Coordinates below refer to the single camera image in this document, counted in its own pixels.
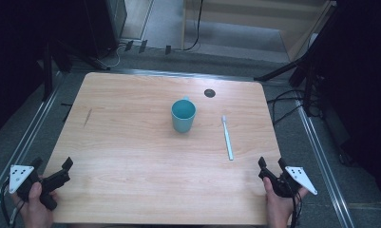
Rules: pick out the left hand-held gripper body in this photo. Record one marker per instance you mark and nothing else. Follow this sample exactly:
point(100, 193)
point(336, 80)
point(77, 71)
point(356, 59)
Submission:
point(52, 182)

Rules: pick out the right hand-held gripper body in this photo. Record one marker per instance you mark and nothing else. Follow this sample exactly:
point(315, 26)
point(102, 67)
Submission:
point(286, 186)

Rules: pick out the light blue toothbrush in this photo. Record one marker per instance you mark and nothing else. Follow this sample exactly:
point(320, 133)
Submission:
point(227, 139)

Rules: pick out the teal cup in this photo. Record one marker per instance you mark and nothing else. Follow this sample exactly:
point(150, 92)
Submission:
point(183, 118)

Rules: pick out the person's right hand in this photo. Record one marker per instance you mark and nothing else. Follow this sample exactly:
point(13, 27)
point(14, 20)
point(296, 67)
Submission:
point(278, 210)

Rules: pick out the person's left hand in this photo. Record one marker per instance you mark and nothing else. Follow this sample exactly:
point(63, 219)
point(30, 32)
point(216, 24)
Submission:
point(36, 215)

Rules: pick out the dark round table grommet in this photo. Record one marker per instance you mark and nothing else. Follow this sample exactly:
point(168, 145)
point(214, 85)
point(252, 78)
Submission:
point(209, 93)

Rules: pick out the black metal stand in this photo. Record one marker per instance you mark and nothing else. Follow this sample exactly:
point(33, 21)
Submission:
point(47, 69)
point(308, 79)

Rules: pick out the light wooden furniture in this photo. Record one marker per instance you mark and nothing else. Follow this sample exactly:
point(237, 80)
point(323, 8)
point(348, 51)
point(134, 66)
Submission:
point(299, 31)

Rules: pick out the dark cabinet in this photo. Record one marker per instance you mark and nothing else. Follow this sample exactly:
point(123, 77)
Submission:
point(109, 25)

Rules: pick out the metal floor rail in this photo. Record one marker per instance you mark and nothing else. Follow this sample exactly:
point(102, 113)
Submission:
point(321, 164)
point(29, 133)

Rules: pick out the small black floor bracket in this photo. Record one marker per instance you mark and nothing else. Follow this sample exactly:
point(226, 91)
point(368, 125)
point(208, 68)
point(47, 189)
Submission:
point(142, 46)
point(129, 45)
point(168, 49)

